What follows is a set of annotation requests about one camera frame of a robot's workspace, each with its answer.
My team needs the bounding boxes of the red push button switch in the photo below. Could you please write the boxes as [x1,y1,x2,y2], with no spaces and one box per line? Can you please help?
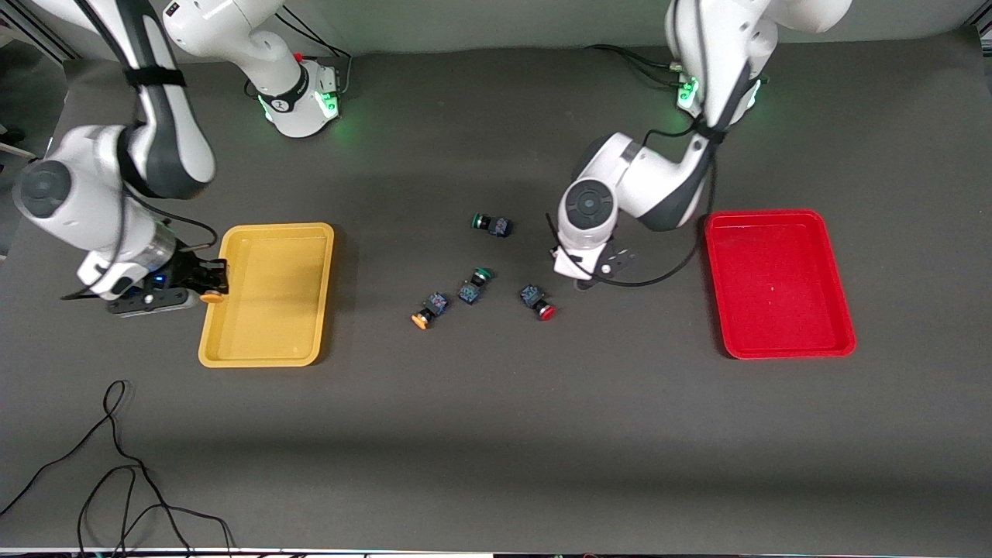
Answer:
[519,284,557,322]

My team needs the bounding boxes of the yellow plastic tray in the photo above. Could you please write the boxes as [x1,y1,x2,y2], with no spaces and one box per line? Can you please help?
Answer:
[198,222,336,369]

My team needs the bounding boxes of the red plastic tray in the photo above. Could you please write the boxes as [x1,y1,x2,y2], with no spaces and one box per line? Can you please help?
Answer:
[703,208,858,361]

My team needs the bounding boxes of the dark grey table mat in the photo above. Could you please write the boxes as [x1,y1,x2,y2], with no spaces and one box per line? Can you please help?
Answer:
[0,27,992,553]

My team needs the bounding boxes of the white stand leg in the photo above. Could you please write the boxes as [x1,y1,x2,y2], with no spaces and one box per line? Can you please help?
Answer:
[0,122,43,173]

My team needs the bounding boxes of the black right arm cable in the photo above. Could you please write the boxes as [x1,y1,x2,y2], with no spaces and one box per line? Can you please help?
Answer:
[128,194,222,253]

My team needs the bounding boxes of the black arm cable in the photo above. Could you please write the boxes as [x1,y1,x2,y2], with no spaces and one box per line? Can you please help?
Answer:
[545,116,720,289]
[128,194,222,253]

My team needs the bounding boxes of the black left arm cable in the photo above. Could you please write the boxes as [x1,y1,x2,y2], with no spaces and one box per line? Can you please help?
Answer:
[545,116,720,289]

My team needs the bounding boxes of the thin black loose cable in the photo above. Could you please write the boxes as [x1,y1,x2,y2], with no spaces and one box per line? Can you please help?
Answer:
[0,379,235,558]

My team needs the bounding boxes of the black left base cables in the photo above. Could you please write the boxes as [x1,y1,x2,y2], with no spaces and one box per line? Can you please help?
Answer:
[585,44,689,88]

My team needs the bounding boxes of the black base cables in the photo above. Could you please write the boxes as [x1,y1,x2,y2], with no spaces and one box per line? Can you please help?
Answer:
[274,5,354,98]
[585,44,689,88]

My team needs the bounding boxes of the black right base cables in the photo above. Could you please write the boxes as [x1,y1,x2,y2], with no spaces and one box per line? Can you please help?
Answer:
[274,5,354,98]

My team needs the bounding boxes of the aluminium frame rail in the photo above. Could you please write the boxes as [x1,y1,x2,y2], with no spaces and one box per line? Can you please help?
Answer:
[0,0,80,64]

